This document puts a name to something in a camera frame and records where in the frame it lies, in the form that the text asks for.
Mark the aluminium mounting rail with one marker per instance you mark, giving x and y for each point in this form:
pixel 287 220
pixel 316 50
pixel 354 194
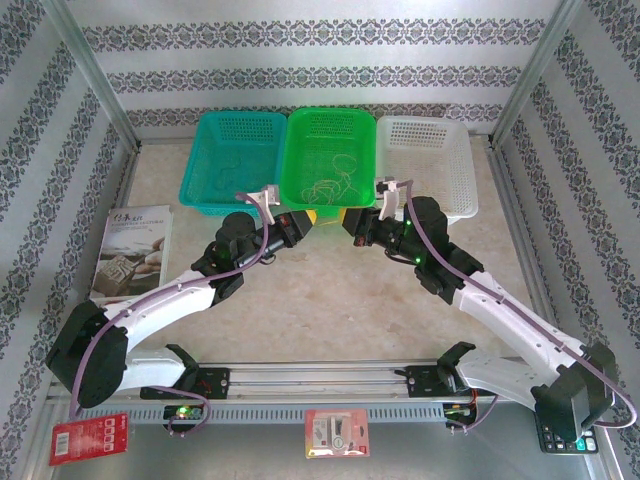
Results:
pixel 320 380

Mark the book with printed cover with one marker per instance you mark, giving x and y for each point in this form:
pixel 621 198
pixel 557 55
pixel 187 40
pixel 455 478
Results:
pixel 130 240

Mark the pink USB drive package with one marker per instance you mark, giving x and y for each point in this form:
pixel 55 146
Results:
pixel 337 432

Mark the aluminium frame post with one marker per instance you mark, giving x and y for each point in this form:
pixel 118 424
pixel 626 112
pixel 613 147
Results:
pixel 535 75
pixel 97 75

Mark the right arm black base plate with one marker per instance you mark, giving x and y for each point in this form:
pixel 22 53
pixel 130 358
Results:
pixel 422 382

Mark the teal plastic basket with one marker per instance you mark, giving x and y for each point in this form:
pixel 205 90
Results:
pixel 230 140

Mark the green plastic basket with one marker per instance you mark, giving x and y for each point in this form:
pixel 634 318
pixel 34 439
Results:
pixel 325 135

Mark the red retail package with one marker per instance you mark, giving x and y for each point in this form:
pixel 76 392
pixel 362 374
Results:
pixel 87 440

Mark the small circuit board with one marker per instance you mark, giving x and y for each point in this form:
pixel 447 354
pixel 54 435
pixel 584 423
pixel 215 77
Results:
pixel 182 413
pixel 457 411

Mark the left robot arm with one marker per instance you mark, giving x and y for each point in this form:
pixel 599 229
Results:
pixel 160 305

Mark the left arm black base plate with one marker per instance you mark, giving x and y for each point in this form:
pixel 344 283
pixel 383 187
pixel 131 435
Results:
pixel 215 382

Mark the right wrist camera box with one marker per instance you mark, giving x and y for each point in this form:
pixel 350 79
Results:
pixel 387 186

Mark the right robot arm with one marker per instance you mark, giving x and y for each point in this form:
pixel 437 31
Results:
pixel 515 320

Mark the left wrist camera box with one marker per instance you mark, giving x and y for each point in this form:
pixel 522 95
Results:
pixel 270 196

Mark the black desk calculator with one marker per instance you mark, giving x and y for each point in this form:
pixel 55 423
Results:
pixel 555 445

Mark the aluminium table side rail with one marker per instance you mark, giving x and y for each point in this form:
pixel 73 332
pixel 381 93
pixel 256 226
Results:
pixel 129 170
pixel 510 200

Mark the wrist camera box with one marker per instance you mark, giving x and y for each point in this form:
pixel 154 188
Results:
pixel 270 196
pixel 387 186

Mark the white plastic basket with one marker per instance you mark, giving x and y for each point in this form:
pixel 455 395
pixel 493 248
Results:
pixel 425 150

